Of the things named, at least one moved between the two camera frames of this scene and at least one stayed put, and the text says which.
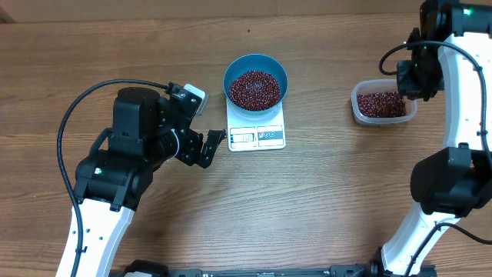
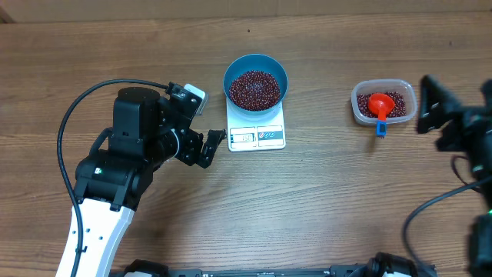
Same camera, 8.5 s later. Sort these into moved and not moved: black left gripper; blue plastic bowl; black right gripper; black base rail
Moved: black right gripper
Not moved: black left gripper; black base rail; blue plastic bowl
